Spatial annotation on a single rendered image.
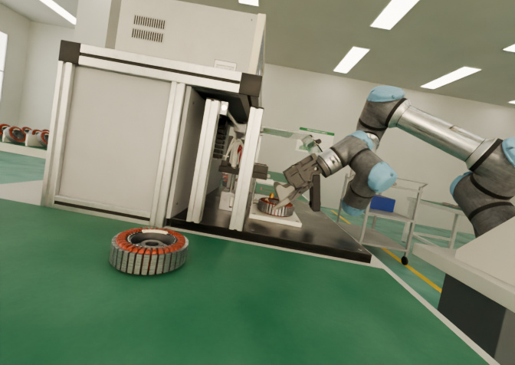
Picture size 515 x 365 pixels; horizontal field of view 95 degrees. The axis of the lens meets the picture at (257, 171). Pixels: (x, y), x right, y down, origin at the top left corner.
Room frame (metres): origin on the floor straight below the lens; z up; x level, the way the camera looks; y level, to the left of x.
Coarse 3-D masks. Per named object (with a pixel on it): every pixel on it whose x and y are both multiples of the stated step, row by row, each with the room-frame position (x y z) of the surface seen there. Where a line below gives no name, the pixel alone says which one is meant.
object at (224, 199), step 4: (224, 192) 0.70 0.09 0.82; (228, 192) 0.70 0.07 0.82; (232, 192) 0.71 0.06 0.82; (224, 196) 0.70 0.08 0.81; (228, 196) 0.70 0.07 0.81; (232, 196) 0.70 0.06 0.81; (220, 200) 0.70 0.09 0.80; (224, 200) 0.70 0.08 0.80; (228, 200) 0.70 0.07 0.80; (220, 204) 0.70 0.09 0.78; (224, 204) 0.70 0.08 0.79; (228, 204) 0.70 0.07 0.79; (220, 208) 0.70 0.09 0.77; (224, 208) 0.70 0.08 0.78; (228, 208) 0.70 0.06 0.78; (232, 208) 0.70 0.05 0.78
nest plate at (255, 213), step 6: (252, 210) 0.71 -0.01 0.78; (258, 210) 0.72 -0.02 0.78; (252, 216) 0.66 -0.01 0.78; (258, 216) 0.66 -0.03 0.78; (264, 216) 0.66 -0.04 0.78; (270, 216) 0.67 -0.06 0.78; (276, 216) 0.68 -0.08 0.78; (294, 216) 0.73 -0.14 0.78; (276, 222) 0.66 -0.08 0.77; (282, 222) 0.66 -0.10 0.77; (288, 222) 0.66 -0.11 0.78; (294, 222) 0.66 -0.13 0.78; (300, 222) 0.66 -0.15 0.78
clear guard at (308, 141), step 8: (264, 128) 0.94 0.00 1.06; (272, 128) 0.91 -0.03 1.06; (280, 136) 1.14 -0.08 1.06; (288, 136) 1.08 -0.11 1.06; (296, 136) 1.03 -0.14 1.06; (304, 136) 0.98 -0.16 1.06; (312, 136) 0.91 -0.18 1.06; (304, 144) 1.11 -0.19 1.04; (312, 144) 0.97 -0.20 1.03; (312, 152) 1.06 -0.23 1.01; (320, 152) 0.92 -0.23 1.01
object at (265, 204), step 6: (264, 198) 0.75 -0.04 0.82; (270, 198) 0.77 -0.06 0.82; (258, 204) 0.72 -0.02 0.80; (264, 204) 0.69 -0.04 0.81; (270, 204) 0.68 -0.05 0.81; (288, 204) 0.71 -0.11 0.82; (264, 210) 0.69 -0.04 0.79; (270, 210) 0.68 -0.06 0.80; (276, 210) 0.68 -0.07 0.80; (282, 210) 0.68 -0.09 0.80; (288, 210) 0.69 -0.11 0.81; (282, 216) 0.69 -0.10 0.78; (288, 216) 0.71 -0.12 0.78
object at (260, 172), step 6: (222, 168) 0.70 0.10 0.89; (228, 168) 0.70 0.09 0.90; (234, 168) 0.71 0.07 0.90; (258, 168) 0.70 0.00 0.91; (264, 168) 0.70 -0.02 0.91; (234, 174) 0.71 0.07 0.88; (252, 174) 0.70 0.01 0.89; (258, 174) 0.70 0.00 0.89; (264, 174) 0.70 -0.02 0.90; (234, 180) 0.73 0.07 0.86; (258, 180) 0.70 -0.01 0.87; (264, 180) 0.70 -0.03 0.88; (270, 180) 0.71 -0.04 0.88; (234, 186) 0.75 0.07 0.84
